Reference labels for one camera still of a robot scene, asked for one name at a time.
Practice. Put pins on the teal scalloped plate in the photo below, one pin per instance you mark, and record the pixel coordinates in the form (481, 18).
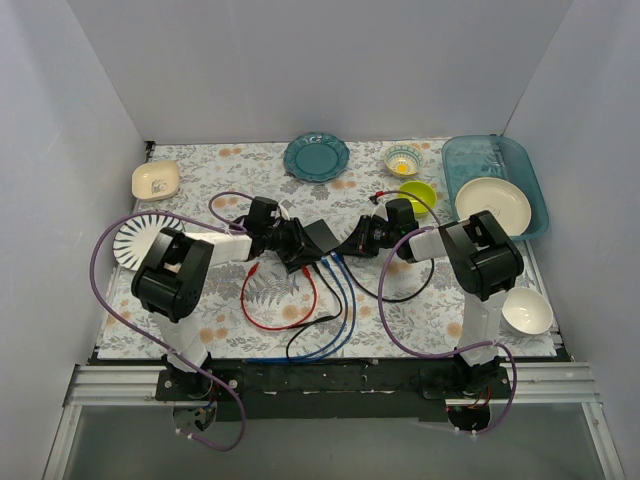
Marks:
(316, 157)

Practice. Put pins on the lime green bowl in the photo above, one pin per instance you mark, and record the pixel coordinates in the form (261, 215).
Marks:
(421, 196)

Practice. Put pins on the patterned small bowl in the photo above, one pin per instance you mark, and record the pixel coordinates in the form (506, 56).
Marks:
(403, 160)

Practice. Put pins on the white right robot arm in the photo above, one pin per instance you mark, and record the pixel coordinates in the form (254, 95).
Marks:
(483, 258)

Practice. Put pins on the teal plastic tray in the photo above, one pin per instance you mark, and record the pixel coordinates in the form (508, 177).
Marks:
(466, 158)

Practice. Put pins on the blue striped white plate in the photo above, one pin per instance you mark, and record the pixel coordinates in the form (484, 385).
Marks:
(135, 237)

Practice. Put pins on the cream square bowl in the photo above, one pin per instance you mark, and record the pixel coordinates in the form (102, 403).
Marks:
(155, 181)

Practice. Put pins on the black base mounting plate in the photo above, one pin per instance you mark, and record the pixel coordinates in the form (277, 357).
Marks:
(352, 388)

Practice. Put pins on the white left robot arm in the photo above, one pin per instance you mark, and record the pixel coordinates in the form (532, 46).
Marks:
(171, 277)

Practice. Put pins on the black network switch box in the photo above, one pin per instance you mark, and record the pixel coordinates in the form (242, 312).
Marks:
(322, 236)

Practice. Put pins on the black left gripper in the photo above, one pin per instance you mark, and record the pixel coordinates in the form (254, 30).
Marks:
(299, 242)

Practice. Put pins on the cream round plate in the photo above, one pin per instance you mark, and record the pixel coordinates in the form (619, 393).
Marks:
(506, 202)

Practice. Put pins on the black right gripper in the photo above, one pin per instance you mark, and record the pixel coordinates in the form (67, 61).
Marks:
(361, 237)

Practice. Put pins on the white bowl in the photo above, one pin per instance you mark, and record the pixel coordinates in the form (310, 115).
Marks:
(526, 312)

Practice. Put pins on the aluminium frame rail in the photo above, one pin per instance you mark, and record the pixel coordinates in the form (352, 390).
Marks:
(350, 419)

